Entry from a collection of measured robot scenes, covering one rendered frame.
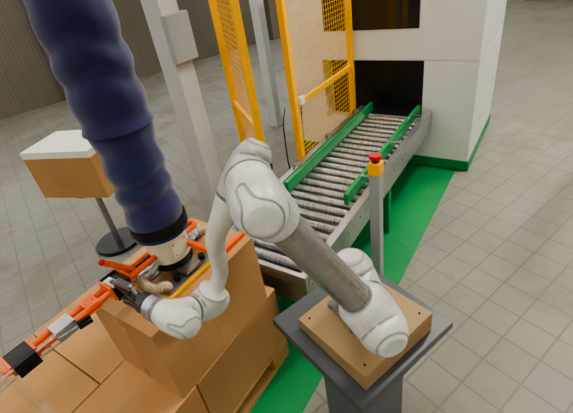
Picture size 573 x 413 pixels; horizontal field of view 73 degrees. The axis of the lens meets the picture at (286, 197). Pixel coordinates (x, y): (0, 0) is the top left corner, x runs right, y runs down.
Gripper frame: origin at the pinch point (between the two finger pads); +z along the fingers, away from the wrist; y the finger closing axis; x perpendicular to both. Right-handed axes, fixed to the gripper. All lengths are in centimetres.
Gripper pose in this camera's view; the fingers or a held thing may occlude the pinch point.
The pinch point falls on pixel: (113, 287)
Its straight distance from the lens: 158.8
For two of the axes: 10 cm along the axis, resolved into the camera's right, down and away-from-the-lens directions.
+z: -8.4, -2.0, 5.1
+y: 1.3, 8.3, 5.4
